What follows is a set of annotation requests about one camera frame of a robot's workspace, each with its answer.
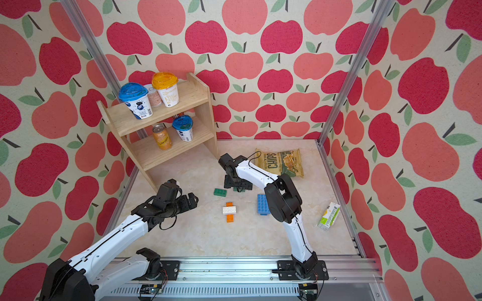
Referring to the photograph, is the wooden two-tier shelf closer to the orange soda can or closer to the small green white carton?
the orange soda can

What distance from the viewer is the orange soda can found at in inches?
32.5

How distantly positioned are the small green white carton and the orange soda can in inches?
31.9
